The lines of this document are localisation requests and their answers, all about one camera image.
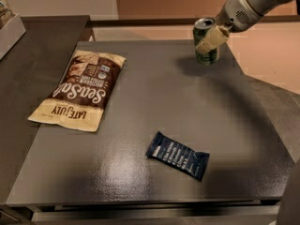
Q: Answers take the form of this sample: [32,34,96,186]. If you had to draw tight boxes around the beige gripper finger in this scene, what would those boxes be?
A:
[195,25,230,54]

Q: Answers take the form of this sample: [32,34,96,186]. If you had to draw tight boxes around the green soda can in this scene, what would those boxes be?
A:
[193,17,219,66]

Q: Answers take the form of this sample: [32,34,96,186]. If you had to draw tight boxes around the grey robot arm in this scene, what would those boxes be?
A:
[195,0,292,53]

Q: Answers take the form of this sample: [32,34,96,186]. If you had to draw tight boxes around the dark blue snack bar wrapper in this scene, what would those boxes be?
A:
[146,132,210,181]

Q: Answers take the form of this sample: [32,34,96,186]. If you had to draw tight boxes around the Late July chips bag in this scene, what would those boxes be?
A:
[29,51,126,132]

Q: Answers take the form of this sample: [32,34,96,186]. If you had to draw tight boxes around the grey box on counter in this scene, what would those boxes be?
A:
[0,14,26,60]

